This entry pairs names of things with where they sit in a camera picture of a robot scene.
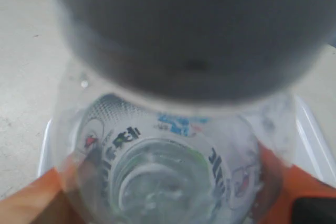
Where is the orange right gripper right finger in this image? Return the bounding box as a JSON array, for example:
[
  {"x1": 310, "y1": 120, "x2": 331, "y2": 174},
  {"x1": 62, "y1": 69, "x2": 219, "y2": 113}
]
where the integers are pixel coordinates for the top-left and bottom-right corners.
[{"x1": 250, "y1": 145, "x2": 335, "y2": 223}]

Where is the clear plastic water bottle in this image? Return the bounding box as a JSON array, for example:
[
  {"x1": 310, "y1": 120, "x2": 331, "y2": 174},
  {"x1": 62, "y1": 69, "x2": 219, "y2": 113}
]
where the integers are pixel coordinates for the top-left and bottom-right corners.
[{"x1": 50, "y1": 0, "x2": 335, "y2": 223}]

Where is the white rectangular plastic tray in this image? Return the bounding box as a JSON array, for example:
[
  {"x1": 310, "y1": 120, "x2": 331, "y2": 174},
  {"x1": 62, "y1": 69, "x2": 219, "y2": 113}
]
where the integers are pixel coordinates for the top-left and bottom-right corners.
[{"x1": 36, "y1": 94, "x2": 336, "y2": 185}]

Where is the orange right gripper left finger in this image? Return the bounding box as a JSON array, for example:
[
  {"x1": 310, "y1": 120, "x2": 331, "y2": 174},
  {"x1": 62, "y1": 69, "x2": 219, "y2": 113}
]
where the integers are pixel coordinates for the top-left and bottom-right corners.
[{"x1": 1, "y1": 155, "x2": 87, "y2": 223}]

